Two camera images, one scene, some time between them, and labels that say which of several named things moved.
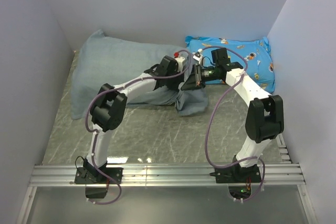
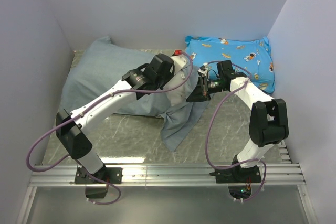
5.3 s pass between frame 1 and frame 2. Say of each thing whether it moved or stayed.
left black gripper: moved
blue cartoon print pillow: stayed
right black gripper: moved
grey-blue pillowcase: moved
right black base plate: stayed
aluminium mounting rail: stayed
